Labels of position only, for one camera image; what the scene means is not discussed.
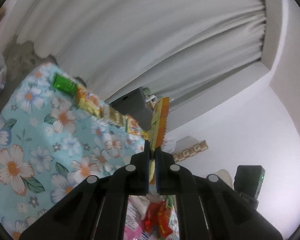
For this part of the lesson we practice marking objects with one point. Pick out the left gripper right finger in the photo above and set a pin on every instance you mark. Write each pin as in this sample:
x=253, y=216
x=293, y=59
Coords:
x=207, y=208

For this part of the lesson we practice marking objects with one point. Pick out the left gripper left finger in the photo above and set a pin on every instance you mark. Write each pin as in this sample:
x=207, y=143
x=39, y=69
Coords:
x=96, y=208

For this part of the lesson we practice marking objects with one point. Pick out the orange yellow snack wrapper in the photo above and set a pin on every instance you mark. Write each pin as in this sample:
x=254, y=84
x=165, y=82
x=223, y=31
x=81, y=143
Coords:
x=157, y=132

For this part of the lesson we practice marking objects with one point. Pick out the floral blue tablecloth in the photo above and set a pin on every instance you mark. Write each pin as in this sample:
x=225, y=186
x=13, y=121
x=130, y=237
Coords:
x=48, y=146

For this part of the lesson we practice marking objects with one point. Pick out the dark grey cabinet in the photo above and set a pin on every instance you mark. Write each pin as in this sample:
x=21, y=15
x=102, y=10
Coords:
x=134, y=104

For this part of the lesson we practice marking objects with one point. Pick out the green candy wrapper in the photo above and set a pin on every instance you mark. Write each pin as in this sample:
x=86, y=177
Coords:
x=64, y=84

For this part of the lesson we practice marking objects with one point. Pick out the grey curtain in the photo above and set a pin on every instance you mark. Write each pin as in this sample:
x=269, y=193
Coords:
x=172, y=47

